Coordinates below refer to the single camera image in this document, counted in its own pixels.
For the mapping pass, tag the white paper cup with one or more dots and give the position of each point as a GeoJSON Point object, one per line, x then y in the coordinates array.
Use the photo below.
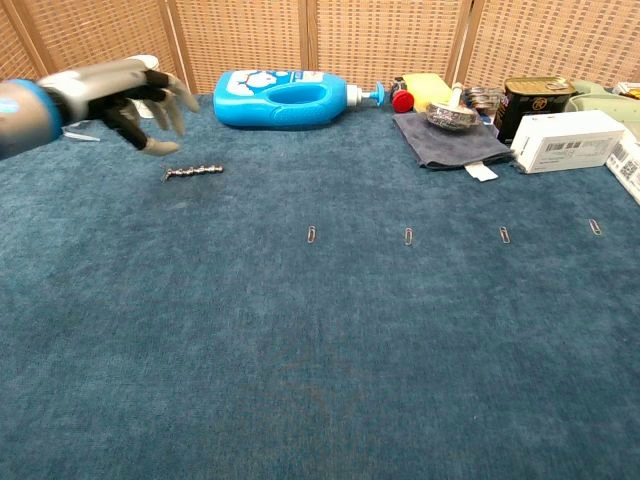
{"type": "Point", "coordinates": [150, 62]}

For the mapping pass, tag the black gold meat can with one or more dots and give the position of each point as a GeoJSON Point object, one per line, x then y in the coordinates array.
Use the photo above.
{"type": "Point", "coordinates": [530, 107]}

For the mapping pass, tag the translucent squeeze wash bottle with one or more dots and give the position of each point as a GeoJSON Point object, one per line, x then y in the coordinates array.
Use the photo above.
{"type": "Point", "coordinates": [82, 136]}

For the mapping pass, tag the white cardboard box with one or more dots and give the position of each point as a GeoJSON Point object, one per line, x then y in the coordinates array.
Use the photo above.
{"type": "Point", "coordinates": [565, 135]}

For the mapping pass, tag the blue detergent pump bottle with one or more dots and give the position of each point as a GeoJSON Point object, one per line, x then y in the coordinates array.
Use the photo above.
{"type": "Point", "coordinates": [250, 112]}

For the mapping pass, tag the small red capped object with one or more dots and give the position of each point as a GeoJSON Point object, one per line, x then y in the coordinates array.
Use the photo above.
{"type": "Point", "coordinates": [402, 101]}

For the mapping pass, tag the grey folded cloth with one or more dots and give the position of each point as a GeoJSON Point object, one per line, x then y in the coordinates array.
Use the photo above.
{"type": "Point", "coordinates": [450, 145]}

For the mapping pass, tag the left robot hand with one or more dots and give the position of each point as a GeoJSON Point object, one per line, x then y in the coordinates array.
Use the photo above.
{"type": "Point", "coordinates": [100, 90]}

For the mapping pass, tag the chain of silver magnetic balls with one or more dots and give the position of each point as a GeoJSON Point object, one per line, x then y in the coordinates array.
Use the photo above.
{"type": "Point", "coordinates": [197, 170]}

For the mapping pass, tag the blue table cloth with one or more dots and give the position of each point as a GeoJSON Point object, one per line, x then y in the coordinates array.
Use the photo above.
{"type": "Point", "coordinates": [320, 325]}

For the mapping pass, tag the wicker folding screen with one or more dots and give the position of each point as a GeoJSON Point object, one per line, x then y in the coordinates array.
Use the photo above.
{"type": "Point", "coordinates": [240, 40]}

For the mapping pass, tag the yellow sponge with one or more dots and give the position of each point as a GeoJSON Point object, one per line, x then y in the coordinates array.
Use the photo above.
{"type": "Point", "coordinates": [425, 90]}

